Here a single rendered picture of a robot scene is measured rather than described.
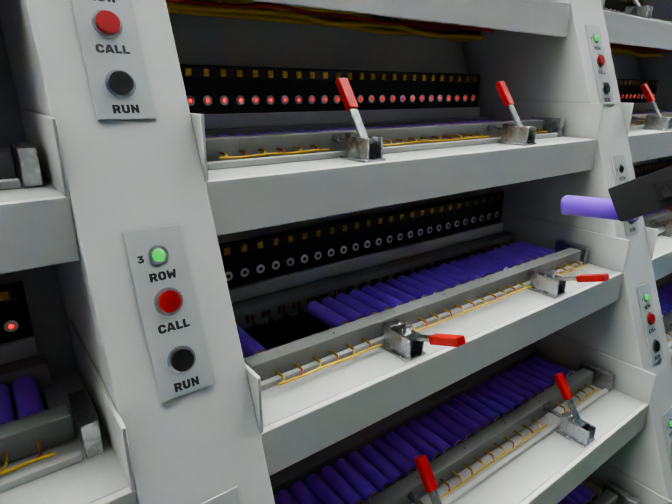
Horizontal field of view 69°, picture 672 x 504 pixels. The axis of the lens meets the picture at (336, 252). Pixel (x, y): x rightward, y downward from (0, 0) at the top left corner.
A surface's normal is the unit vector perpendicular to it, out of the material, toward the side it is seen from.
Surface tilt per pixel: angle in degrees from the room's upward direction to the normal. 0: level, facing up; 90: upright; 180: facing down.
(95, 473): 21
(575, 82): 90
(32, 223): 111
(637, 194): 90
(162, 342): 90
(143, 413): 90
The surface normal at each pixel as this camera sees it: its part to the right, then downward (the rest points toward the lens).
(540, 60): -0.80, 0.18
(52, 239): 0.59, 0.25
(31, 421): 0.00, -0.95
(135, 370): 0.56, -0.10
